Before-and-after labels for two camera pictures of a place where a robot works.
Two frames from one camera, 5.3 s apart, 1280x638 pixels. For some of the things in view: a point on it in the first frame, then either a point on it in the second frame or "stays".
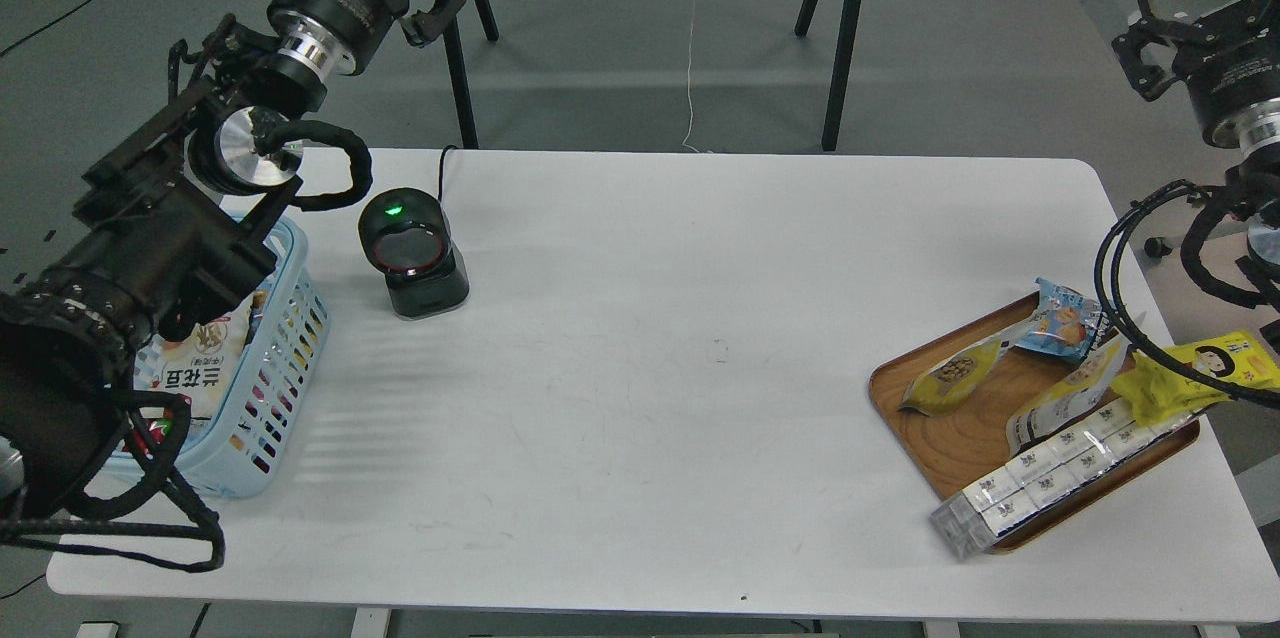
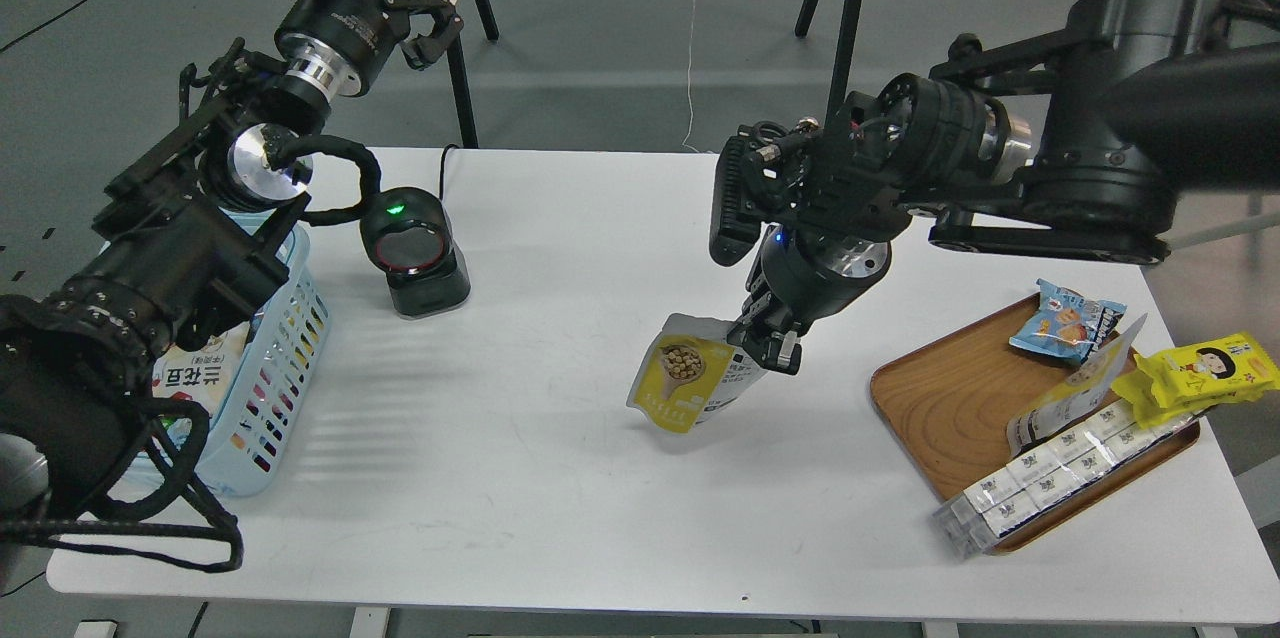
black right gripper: (1230, 64) -> (808, 272)
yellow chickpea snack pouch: (952, 378) -> (690, 373)
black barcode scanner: (408, 234) stays
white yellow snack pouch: (1098, 372) stays
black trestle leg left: (452, 34) stays
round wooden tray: (943, 452) stays
